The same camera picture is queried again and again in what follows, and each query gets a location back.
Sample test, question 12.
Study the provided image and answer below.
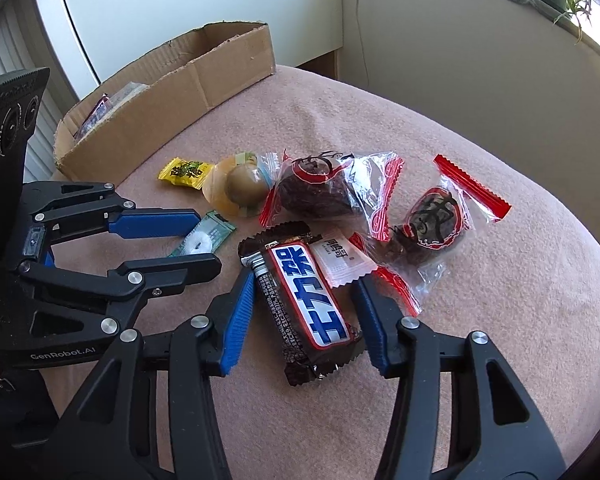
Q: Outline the teal mint candy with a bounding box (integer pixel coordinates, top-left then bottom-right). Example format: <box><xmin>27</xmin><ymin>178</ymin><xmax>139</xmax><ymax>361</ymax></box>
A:
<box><xmin>169</xmin><ymin>210</ymin><xmax>236</xmax><ymax>257</ymax></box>

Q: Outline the yellow candy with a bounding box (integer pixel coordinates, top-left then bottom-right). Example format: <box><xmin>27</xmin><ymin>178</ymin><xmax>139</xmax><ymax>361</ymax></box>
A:
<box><xmin>158</xmin><ymin>157</ymin><xmax>214</xmax><ymax>191</ymax></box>

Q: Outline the dark snickers bar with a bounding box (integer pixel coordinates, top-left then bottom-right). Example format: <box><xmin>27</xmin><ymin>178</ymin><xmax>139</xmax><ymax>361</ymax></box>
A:
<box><xmin>237</xmin><ymin>221</ymin><xmax>365</xmax><ymax>387</ymax></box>

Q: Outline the small white red packet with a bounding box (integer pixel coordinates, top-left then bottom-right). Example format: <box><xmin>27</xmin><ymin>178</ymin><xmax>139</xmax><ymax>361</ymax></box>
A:
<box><xmin>309</xmin><ymin>228</ymin><xmax>378</xmax><ymax>288</ymax></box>

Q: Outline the red date snack bag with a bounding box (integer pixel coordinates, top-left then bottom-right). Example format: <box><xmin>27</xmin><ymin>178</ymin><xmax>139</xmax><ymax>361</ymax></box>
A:
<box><xmin>259</xmin><ymin>151</ymin><xmax>404</xmax><ymax>242</ymax></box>

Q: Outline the bread cracker pack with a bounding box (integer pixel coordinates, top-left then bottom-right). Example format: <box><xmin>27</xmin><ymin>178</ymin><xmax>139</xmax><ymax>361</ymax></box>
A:
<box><xmin>106</xmin><ymin>81</ymin><xmax>149</xmax><ymax>114</ymax></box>

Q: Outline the brown cardboard box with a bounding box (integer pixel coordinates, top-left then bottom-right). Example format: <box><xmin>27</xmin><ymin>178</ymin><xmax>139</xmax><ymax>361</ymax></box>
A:
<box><xmin>54</xmin><ymin>22</ymin><xmax>275</xmax><ymax>184</ymax></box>

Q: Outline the pink table cloth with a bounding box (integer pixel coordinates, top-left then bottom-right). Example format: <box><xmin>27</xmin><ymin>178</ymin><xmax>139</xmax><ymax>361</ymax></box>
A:
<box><xmin>40</xmin><ymin>63</ymin><xmax>600</xmax><ymax>480</ymax></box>

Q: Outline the white cable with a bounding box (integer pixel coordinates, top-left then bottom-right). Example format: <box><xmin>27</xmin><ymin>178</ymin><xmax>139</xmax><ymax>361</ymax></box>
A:
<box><xmin>352</xmin><ymin>0</ymin><xmax>372</xmax><ymax>84</ymax></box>

